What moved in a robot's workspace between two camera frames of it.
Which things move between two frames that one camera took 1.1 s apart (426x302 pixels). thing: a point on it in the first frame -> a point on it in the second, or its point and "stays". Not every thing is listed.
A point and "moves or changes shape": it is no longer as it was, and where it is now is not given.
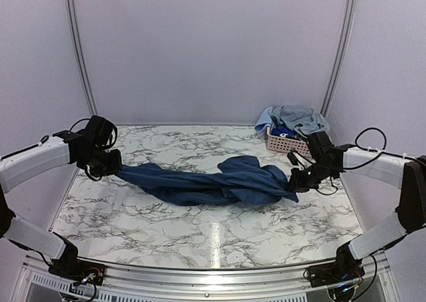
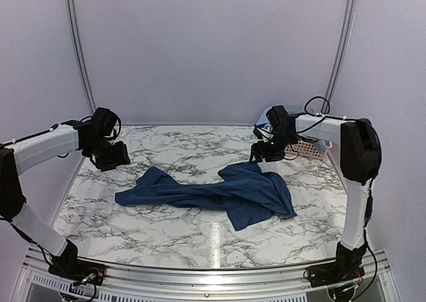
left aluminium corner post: [78, 50] stays
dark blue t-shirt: [238, 179] moves or changes shape
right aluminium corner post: [344, 48] stays
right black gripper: [297, 183] -> [255, 148]
